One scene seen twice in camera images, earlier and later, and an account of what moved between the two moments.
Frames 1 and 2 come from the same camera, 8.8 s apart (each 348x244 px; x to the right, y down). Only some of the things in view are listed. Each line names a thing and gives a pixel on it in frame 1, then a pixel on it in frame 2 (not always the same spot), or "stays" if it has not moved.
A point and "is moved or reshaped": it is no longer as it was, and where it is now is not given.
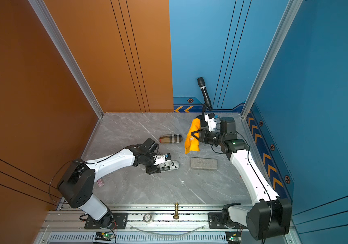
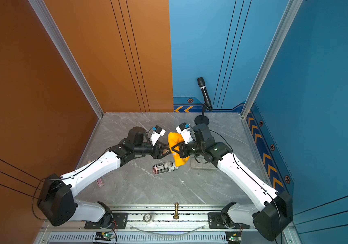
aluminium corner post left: (46, 18) stays
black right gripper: (204, 136) to (183, 150)
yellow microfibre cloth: (192, 143) is moved or reshaped
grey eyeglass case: (202, 163) stays
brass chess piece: (176, 217) stays
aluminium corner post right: (292, 7) stays
